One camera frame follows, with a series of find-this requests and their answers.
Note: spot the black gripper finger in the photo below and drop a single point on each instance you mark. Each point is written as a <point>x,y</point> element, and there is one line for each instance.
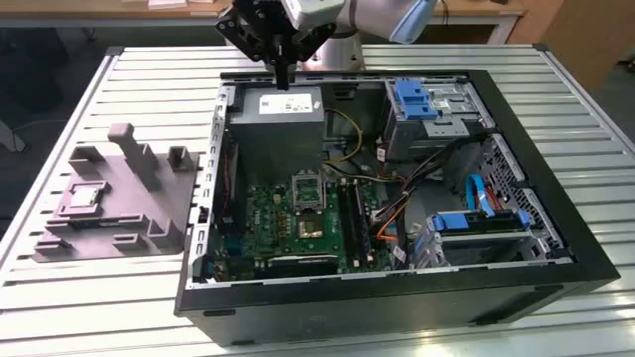
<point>238,41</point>
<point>312,41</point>

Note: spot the blue drive bay latch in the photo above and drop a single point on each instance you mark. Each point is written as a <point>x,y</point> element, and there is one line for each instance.
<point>414,100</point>

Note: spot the black PC case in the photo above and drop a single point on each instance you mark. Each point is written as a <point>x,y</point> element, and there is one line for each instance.
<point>347,312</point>

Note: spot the black graphics card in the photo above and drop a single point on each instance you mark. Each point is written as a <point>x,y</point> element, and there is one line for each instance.
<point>303,261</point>

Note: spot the grey power supply unit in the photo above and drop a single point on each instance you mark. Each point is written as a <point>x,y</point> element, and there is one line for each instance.
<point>278,126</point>

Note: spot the black RAM stick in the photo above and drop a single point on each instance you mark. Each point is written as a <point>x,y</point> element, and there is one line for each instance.
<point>363,219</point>

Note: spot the wooden desk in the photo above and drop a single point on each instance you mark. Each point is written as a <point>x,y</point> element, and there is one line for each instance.
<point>99,13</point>

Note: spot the CPU socket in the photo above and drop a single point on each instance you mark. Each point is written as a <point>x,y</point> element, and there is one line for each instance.
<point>311,226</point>

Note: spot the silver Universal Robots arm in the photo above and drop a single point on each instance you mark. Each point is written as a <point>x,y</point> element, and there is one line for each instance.
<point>372,18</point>

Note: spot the hard disk in blue carrier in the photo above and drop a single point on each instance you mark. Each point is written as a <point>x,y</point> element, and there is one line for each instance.
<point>451,221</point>

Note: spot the wooden cabinet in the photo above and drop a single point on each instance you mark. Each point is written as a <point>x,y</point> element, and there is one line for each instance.
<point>586,37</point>

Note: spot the silver drive cage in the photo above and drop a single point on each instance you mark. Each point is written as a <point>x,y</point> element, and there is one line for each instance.
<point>451,126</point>

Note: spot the grey parts rack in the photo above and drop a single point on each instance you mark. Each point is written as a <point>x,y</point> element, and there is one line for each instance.
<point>134,193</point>

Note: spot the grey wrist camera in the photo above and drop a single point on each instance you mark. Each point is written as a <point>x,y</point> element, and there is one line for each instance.
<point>312,13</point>

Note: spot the green RAM stick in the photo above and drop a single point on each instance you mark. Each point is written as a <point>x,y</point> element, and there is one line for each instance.
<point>99,224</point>

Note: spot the green motherboard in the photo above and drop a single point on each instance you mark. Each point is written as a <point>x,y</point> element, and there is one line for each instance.
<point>263,201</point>

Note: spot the silver CPU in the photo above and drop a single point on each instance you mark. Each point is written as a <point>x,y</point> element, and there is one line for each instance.
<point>86,196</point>

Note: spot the white furniture leg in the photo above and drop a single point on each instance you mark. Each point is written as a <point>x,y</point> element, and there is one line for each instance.
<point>10,137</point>

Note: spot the white box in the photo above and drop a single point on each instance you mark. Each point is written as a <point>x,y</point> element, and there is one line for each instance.
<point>168,3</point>

